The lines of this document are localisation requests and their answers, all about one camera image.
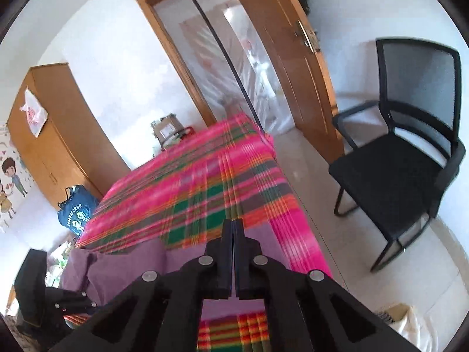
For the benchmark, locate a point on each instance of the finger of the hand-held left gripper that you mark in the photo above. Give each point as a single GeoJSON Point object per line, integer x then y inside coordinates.
{"type": "Point", "coordinates": [78, 306]}
{"type": "Point", "coordinates": [67, 295]}

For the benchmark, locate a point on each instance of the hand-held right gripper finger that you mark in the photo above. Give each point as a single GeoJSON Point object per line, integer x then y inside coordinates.
{"type": "Point", "coordinates": [238, 264]}
{"type": "Point", "coordinates": [229, 264]}

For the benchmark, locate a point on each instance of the purple sweater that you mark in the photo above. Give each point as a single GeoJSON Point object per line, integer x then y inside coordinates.
{"type": "Point", "coordinates": [121, 267]}

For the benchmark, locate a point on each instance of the blue printed bag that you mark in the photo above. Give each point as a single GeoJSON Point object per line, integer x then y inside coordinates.
{"type": "Point", "coordinates": [77, 212]}

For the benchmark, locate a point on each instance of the pink green plaid blanket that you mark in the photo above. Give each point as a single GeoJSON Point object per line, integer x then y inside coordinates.
{"type": "Point", "coordinates": [205, 176]}

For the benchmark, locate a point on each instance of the cardboard box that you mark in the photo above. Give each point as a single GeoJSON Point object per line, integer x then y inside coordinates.
{"type": "Point", "coordinates": [166, 128]}

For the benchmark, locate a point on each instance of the wooden wardrobe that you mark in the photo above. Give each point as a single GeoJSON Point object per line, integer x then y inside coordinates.
{"type": "Point", "coordinates": [69, 143]}

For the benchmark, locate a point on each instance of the black mesh chair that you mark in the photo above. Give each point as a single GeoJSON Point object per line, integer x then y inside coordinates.
{"type": "Point", "coordinates": [388, 176]}

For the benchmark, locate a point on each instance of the white plastic bag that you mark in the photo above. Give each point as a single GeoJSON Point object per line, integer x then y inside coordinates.
{"type": "Point", "coordinates": [34, 113]}

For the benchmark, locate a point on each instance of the white cloth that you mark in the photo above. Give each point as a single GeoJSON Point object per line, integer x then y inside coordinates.
{"type": "Point", "coordinates": [410, 330]}

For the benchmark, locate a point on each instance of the wooden door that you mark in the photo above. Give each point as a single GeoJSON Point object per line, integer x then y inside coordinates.
{"type": "Point", "coordinates": [289, 62]}

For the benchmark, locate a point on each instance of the cartoon wall stickers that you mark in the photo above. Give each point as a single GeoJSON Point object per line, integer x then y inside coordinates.
{"type": "Point", "coordinates": [11, 176]}

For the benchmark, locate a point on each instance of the door frame with plastic curtain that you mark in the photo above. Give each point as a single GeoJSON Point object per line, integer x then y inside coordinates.
{"type": "Point", "coordinates": [205, 51]}

